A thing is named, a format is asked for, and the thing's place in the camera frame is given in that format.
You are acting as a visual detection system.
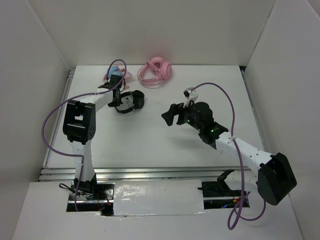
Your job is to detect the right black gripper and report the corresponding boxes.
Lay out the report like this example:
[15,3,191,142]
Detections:
[161,98,203,132]

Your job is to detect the black wired headphones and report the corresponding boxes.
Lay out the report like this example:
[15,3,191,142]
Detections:
[115,90,145,114]

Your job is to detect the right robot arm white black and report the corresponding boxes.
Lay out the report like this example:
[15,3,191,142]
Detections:
[161,102,297,206]

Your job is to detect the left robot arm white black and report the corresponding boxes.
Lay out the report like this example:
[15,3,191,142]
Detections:
[62,70,123,200]

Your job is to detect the pink blue cat-ear headphones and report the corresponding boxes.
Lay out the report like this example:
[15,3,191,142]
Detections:
[102,65,132,91]

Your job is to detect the pink gaming headphones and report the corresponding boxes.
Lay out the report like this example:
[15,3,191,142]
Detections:
[137,57,173,89]

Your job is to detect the white taped cover sheet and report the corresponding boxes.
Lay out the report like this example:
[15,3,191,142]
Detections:
[113,179,205,217]

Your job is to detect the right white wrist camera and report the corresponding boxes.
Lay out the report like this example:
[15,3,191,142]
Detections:
[183,87,199,108]

